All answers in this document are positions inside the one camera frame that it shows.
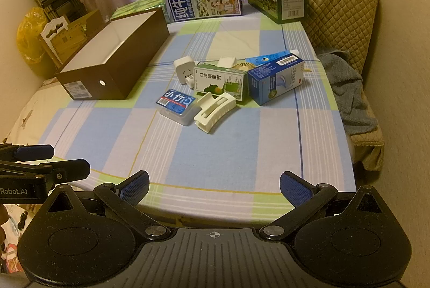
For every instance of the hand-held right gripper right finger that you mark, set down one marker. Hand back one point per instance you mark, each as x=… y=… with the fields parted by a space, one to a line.
x=295 y=189

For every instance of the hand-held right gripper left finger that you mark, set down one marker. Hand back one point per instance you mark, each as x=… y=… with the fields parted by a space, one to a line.
x=134 y=189

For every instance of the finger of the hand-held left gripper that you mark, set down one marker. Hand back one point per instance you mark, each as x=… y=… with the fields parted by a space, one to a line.
x=72 y=167
x=33 y=152

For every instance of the blue white packet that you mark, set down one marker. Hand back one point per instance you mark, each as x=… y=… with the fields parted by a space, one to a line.
x=174 y=103

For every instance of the blue medicine box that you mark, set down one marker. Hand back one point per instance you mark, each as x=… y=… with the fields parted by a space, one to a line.
x=268 y=83

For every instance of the white plug adapter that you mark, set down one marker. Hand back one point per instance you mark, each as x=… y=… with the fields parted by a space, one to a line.
x=183 y=68

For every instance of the brown cardboard box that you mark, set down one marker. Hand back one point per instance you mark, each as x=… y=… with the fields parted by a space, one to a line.
x=141 y=53

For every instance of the blue hand cream tube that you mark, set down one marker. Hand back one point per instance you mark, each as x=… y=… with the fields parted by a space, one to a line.
x=263 y=59

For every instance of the green and white medicine box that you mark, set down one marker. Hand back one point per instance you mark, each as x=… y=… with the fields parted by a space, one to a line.
x=215 y=81

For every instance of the checked tablecloth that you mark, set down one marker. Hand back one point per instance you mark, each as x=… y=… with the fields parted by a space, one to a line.
x=268 y=147

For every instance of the white hair claw clip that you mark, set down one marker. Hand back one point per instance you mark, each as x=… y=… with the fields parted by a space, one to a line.
x=215 y=113

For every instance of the yellow plastic bag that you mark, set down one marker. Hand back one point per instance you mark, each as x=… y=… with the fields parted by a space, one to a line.
x=30 y=39

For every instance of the grey towel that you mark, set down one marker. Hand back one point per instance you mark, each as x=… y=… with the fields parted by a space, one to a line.
x=349 y=90

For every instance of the open cardboard carton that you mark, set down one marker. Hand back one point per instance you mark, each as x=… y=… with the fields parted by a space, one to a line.
x=72 y=36

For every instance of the white charger block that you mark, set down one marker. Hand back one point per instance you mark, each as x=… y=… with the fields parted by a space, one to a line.
x=226 y=61

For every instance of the green tissue pack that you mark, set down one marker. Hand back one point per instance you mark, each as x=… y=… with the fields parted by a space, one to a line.
x=141 y=4

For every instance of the beige quilted chair cover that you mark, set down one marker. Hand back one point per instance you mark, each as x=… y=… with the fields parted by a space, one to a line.
x=336 y=6

